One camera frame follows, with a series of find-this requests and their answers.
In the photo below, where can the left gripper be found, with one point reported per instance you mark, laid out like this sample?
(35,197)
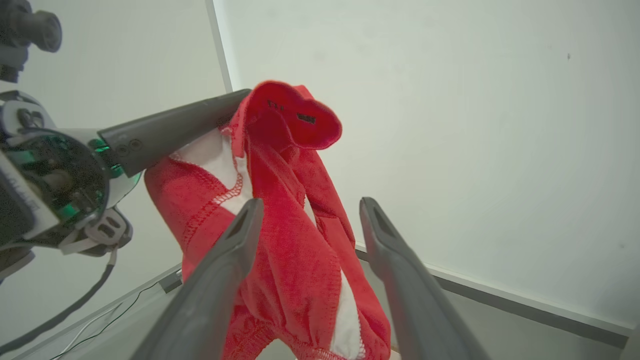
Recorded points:
(60,175)

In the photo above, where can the red fleece clothing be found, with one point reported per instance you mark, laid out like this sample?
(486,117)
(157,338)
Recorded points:
(285,240)

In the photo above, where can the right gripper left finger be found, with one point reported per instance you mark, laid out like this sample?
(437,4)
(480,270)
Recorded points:
(220,280)

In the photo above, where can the black wrist camera unit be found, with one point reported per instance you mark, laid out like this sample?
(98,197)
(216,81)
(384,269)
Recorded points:
(25,30)

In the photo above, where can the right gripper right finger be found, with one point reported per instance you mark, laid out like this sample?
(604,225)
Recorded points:
(405,295)

